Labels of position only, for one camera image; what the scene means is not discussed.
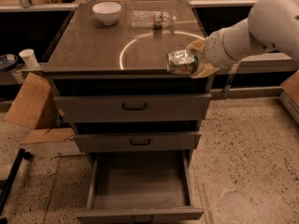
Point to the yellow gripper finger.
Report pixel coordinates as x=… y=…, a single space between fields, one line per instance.
x=198 y=45
x=204 y=69

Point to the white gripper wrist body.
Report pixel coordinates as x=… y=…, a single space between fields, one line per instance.
x=217 y=49

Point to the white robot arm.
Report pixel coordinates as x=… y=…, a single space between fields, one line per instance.
x=270 y=25

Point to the grey top drawer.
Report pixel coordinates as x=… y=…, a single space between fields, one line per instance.
x=132 y=108

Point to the grey drawer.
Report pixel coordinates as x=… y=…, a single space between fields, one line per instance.
x=136 y=141
x=147 y=187
x=132 y=108

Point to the grey drawer cabinet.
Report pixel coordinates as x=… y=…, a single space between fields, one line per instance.
x=92 y=59

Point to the grey middle drawer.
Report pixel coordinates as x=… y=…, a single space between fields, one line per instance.
x=136 y=141

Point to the grey bottom drawer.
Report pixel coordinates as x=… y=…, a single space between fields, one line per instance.
x=147 y=187

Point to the clear plastic water bottle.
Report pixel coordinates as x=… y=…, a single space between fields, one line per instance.
x=151 y=19

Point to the cardboard box at right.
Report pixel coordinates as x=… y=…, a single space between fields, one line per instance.
x=290 y=95

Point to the white ceramic bowl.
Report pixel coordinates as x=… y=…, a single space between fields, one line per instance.
x=107 y=12

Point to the white paper cup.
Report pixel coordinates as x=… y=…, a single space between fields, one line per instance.
x=28 y=56

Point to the leaning brown cardboard sheet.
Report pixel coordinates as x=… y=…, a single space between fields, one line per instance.
x=33 y=107

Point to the flat brown cardboard piece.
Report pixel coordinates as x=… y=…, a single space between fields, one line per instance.
x=47 y=136

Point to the dark round tray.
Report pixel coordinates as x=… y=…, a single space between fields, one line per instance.
x=8 y=62

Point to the black metal stand leg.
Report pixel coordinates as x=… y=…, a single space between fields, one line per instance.
x=6 y=185

